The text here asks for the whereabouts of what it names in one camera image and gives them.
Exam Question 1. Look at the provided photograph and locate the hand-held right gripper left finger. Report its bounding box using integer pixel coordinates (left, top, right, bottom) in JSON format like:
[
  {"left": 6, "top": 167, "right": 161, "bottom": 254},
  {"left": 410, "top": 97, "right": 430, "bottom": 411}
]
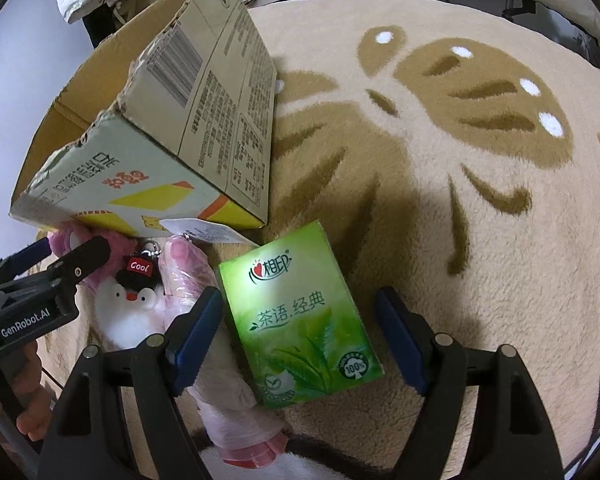
[{"left": 37, "top": 286, "right": 224, "bottom": 480}]

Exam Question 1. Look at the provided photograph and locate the white padded chair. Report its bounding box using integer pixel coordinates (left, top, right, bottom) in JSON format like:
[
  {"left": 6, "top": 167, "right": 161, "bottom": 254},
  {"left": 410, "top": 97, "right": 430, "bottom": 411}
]
[{"left": 467, "top": 0, "right": 600, "bottom": 56}]

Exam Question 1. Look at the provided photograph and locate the beige coat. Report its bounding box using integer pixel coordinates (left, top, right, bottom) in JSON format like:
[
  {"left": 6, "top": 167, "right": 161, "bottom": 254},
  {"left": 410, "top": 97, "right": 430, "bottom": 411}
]
[{"left": 105, "top": 0, "right": 178, "bottom": 32}]

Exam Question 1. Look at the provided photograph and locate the cardboard box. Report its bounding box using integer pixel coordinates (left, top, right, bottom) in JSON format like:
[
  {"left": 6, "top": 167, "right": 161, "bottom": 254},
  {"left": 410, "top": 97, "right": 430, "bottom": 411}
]
[{"left": 7, "top": 0, "right": 278, "bottom": 238}]

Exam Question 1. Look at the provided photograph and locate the person's left hand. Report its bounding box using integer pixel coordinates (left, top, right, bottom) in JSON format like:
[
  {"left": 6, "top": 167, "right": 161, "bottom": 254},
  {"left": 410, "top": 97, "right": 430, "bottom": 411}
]
[{"left": 0, "top": 342, "right": 57, "bottom": 442}]

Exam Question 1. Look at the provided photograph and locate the green tissue pack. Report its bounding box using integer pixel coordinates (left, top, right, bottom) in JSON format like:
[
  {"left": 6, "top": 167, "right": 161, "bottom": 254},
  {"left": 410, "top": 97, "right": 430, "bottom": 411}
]
[{"left": 216, "top": 220, "right": 385, "bottom": 408}]

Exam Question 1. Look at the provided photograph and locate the pink plush toy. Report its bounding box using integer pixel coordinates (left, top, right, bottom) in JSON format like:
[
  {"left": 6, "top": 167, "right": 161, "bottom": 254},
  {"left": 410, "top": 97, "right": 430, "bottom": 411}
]
[{"left": 47, "top": 220, "right": 146, "bottom": 291}]

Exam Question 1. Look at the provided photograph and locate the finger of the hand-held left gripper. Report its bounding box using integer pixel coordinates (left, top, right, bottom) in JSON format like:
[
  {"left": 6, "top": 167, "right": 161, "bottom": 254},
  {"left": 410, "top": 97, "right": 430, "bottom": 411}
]
[
  {"left": 47, "top": 235, "right": 112, "bottom": 293},
  {"left": 0, "top": 237, "right": 52, "bottom": 281}
]

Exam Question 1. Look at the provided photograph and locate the white penguin plush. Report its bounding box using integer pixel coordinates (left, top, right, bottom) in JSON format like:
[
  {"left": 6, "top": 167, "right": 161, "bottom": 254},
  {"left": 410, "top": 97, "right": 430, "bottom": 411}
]
[{"left": 96, "top": 245, "right": 170, "bottom": 351}]

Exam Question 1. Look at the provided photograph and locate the white paper tag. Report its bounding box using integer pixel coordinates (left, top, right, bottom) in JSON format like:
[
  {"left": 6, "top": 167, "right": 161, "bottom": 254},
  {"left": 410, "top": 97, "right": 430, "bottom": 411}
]
[{"left": 159, "top": 217, "right": 260, "bottom": 247}]

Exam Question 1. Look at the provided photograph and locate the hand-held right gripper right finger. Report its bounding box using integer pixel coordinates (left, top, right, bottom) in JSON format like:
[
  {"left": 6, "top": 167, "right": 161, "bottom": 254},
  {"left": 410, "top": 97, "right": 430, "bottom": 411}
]
[{"left": 374, "top": 286, "right": 566, "bottom": 480}]

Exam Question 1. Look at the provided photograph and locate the black coat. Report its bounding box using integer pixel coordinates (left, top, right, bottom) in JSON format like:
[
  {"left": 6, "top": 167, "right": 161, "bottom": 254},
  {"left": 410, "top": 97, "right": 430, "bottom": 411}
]
[{"left": 82, "top": 5, "right": 126, "bottom": 52}]

